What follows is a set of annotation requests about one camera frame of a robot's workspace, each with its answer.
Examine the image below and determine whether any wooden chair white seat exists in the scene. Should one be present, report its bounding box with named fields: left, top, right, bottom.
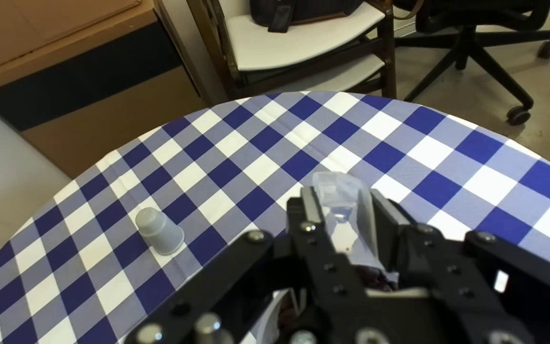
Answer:
left=185, top=0, right=397, bottom=99

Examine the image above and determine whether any blue white checkered tablecloth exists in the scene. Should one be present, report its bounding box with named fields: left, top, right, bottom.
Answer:
left=0, top=91, right=550, bottom=344

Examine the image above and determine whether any clear plastic measuring jar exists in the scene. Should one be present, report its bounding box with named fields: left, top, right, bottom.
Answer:
left=248, top=169, right=405, bottom=344

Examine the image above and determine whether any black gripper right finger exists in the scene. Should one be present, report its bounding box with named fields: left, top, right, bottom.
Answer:
left=371, top=190, right=512, bottom=344

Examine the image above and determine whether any black leather bag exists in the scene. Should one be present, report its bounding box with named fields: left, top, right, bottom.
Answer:
left=250, top=0, right=363, bottom=32

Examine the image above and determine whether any black office chair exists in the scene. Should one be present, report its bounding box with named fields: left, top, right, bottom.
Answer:
left=392, top=0, right=550, bottom=125

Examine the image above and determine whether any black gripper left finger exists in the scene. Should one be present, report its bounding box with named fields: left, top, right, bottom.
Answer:
left=287, top=186, right=378, bottom=344

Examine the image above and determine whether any translucent grey shaker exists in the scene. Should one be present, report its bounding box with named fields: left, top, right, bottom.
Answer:
left=136, top=207, right=185, bottom=255

